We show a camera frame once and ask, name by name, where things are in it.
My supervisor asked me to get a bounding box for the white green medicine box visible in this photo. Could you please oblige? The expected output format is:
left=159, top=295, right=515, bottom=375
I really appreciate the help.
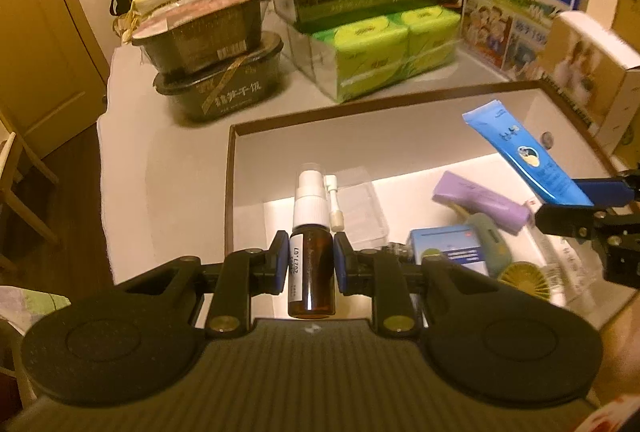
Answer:
left=523, top=197, right=599, bottom=306

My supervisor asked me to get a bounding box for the blue hand cream tube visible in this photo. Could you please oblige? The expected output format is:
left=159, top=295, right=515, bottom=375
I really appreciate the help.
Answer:
left=462, top=100, right=593, bottom=207

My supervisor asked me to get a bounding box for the brown spray bottle white nozzle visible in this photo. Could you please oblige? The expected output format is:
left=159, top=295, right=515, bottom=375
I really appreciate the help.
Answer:
left=288, top=164, right=335, bottom=319

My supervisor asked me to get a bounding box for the blue white medicine box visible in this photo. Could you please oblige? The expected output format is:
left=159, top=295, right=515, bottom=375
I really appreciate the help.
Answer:
left=407, top=225, right=488, bottom=276

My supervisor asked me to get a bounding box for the purple rectangular case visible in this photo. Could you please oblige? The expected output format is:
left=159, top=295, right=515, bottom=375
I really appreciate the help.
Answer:
left=432, top=172, right=532, bottom=235

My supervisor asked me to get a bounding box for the clear plastic case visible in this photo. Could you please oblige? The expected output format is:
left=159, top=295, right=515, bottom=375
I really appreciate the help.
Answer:
left=335, top=166, right=390, bottom=250

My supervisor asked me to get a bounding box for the brown storage box white inside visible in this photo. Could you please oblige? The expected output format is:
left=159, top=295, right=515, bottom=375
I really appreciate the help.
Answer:
left=224, top=82, right=617, bottom=252

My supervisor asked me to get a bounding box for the white photo printed box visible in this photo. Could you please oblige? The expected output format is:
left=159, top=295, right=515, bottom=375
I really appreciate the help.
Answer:
left=540, top=10, right=639, bottom=155

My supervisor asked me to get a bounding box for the lower black instant food bowl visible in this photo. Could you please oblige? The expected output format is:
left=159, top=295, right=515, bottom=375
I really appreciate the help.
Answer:
left=153, top=31, right=283, bottom=123

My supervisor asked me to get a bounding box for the black instant food bowl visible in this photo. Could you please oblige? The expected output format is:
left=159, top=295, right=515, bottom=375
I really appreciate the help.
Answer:
left=153, top=31, right=283, bottom=123
left=131, top=0, right=262, bottom=77

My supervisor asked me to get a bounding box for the green tissue pack bundle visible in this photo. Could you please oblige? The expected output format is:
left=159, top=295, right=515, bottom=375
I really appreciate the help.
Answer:
left=286, top=6, right=461, bottom=103

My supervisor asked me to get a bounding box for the green patterned cloth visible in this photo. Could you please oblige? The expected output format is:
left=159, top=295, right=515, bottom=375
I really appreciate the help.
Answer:
left=0, top=285, right=70, bottom=336

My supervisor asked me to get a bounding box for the upper black instant food bowl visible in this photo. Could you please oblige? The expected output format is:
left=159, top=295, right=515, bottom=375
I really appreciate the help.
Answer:
left=131, top=0, right=262, bottom=77

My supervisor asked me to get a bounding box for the wooden chair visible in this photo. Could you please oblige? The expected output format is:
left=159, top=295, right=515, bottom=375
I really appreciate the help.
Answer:
left=0, top=108, right=61, bottom=278

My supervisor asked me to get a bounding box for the wooden door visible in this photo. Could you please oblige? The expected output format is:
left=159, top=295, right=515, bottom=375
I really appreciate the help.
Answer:
left=1, top=0, right=108, bottom=157

